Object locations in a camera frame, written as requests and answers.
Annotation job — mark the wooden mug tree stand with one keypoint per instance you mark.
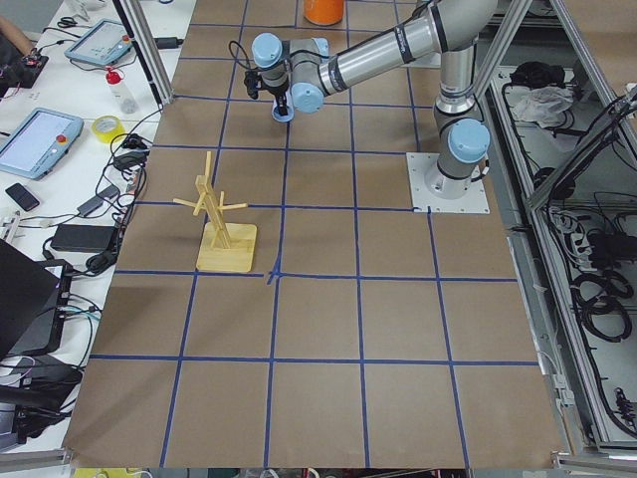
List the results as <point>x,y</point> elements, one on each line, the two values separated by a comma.
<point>224,247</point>

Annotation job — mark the yellow tape roll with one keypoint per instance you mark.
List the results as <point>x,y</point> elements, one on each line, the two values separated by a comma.
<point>108,128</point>

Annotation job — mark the red cap squeeze bottle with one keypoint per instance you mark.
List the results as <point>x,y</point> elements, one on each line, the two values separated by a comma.
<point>120,91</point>

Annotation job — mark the light blue plastic cup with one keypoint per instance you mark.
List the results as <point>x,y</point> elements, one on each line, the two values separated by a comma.
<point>284,115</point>

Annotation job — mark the large orange can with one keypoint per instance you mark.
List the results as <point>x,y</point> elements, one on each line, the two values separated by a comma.
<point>324,12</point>

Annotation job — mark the black power adapter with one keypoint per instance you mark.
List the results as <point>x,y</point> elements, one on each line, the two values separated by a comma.
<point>83,238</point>

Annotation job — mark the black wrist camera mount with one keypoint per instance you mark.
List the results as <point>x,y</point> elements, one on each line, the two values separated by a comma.
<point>253,84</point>

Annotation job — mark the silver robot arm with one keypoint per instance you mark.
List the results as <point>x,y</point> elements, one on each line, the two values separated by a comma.
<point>464,139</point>
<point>301,73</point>

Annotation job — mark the black laptop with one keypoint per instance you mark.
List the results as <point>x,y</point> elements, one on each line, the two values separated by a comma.
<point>33,294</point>

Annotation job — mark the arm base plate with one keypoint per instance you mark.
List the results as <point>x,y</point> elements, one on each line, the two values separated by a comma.
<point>433,192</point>

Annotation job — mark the teach pendant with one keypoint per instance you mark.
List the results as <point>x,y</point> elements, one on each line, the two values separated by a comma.
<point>39,143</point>
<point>102,45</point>

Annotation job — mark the teach pendant far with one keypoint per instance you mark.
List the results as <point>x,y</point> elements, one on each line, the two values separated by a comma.
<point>102,45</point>

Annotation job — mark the black smartphone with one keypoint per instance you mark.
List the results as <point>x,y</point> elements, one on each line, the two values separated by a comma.
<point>22,197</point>

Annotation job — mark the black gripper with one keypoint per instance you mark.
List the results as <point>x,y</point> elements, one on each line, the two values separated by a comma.
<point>277,92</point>

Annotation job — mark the teach pendant near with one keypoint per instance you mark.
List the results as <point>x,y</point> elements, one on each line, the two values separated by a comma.
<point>39,143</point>

